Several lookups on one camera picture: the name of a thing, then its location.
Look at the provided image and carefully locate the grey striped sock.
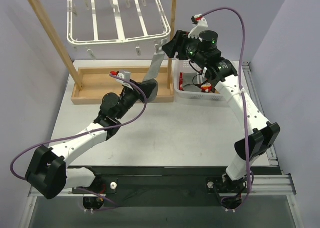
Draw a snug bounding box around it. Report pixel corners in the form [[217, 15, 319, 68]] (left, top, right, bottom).
[[142, 51, 165, 103]]

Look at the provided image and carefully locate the red patterned sock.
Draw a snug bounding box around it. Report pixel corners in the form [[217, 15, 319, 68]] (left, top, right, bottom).
[[200, 83, 213, 93], [178, 72, 184, 91]]

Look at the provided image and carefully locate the white plastic clip hanger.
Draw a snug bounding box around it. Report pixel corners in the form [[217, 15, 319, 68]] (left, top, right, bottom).
[[66, 0, 172, 59]]

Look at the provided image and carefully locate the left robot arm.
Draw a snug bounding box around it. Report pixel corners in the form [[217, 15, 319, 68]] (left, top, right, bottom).
[[25, 79, 158, 199]]

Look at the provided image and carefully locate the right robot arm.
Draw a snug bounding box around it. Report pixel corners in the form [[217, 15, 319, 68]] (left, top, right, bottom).
[[162, 30, 281, 192]]

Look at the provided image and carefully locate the wooden hanger rack stand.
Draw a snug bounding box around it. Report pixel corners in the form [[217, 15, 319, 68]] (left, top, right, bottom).
[[28, 0, 177, 105]]

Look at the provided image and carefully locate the white plastic basket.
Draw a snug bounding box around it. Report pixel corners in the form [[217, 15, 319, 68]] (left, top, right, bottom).
[[173, 60, 224, 101]]

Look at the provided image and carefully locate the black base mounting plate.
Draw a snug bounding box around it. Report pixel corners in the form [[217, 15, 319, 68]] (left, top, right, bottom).
[[72, 166, 247, 209]]

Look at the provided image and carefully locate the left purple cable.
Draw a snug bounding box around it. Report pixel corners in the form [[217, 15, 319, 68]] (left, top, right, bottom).
[[9, 71, 148, 210]]

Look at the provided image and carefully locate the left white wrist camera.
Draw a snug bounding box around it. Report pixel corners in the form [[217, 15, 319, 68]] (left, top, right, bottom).
[[117, 70, 132, 89]]

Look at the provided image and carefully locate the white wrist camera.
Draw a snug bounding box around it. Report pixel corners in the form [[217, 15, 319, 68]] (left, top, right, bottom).
[[188, 14, 208, 38], [117, 70, 132, 89]]

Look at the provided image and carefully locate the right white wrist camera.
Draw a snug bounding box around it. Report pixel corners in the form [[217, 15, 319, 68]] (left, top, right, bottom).
[[188, 14, 208, 38]]

